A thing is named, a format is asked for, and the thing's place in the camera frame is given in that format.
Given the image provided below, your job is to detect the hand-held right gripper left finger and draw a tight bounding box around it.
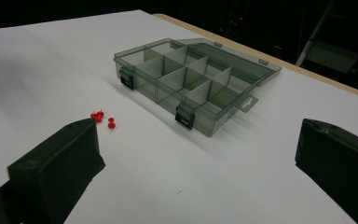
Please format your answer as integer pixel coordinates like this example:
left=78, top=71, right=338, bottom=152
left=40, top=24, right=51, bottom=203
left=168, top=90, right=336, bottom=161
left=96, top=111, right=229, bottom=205
left=7, top=118, right=106, bottom=224

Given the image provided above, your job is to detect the grey transparent plastic organizer box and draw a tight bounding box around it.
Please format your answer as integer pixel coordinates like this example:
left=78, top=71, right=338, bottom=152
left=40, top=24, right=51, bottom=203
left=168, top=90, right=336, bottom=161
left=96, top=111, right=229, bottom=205
left=113, top=37, right=282, bottom=138

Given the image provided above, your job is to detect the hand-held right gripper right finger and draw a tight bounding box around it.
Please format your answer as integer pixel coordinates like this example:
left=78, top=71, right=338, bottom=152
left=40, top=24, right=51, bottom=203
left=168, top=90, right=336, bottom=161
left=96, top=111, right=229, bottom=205
left=295, top=119, right=358, bottom=224

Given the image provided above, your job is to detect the white table sheet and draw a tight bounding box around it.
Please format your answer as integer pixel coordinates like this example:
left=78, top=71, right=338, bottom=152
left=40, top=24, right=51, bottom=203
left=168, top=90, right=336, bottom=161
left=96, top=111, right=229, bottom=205
left=0, top=8, right=358, bottom=224

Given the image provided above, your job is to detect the grey metal stand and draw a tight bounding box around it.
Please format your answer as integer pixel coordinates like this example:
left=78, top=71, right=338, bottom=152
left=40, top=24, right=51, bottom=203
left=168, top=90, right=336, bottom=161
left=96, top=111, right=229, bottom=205
left=296, top=0, right=358, bottom=76

